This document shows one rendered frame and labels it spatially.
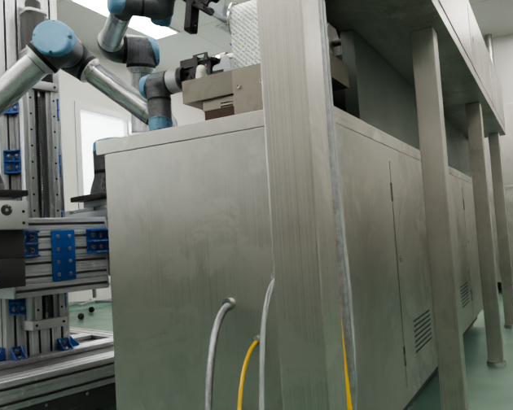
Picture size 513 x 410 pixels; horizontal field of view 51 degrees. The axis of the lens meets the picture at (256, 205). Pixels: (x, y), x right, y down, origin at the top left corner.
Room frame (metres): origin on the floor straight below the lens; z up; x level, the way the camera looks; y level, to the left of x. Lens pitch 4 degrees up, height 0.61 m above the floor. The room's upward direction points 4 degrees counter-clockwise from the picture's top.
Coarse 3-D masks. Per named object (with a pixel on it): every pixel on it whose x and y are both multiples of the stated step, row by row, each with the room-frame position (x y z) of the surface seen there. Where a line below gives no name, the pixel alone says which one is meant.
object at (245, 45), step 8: (248, 32) 1.52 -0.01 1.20; (256, 32) 1.51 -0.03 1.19; (232, 40) 1.54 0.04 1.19; (240, 40) 1.53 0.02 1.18; (248, 40) 1.52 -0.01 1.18; (256, 40) 1.51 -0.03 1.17; (232, 48) 1.55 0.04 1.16; (240, 48) 1.53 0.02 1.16; (248, 48) 1.52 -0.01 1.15; (256, 48) 1.51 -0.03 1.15; (240, 56) 1.53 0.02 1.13; (248, 56) 1.52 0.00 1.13; (256, 56) 1.51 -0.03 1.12; (240, 64) 1.53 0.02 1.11; (248, 64) 1.52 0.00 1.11
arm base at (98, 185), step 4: (96, 172) 2.11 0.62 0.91; (100, 172) 2.10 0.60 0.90; (104, 172) 2.10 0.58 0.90; (96, 176) 2.11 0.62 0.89; (100, 176) 2.10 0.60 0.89; (104, 176) 2.10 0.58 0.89; (96, 180) 2.11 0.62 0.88; (100, 180) 2.10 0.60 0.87; (104, 180) 2.10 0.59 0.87; (92, 184) 2.12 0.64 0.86; (96, 184) 2.10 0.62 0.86; (100, 184) 2.09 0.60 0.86; (104, 184) 2.10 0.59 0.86; (92, 188) 2.11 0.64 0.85; (96, 188) 2.09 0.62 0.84; (100, 188) 2.09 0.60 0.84; (104, 188) 2.08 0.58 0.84; (92, 192) 2.11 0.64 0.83; (96, 192) 2.09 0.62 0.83
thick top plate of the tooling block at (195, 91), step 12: (336, 60) 1.27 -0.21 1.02; (228, 72) 1.33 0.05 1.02; (336, 72) 1.27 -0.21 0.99; (348, 72) 1.34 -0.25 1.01; (192, 84) 1.38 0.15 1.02; (204, 84) 1.36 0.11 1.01; (216, 84) 1.34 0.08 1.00; (228, 84) 1.33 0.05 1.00; (336, 84) 1.30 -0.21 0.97; (348, 84) 1.34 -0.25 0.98; (192, 96) 1.38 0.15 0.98; (204, 96) 1.36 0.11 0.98; (216, 96) 1.34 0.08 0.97
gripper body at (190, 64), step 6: (198, 54) 1.56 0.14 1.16; (204, 54) 1.55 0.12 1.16; (186, 60) 1.60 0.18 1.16; (192, 60) 1.59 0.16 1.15; (198, 60) 1.56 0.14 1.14; (204, 60) 1.57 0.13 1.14; (210, 60) 1.56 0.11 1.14; (216, 60) 1.59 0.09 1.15; (180, 66) 1.62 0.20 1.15; (186, 66) 1.61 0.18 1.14; (192, 66) 1.60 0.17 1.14; (204, 66) 1.57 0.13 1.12; (210, 66) 1.56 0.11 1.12; (180, 72) 1.60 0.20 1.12; (186, 72) 1.61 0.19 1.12; (192, 72) 1.60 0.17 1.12; (180, 78) 1.60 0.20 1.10; (186, 78) 1.61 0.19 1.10; (180, 84) 1.61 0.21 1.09
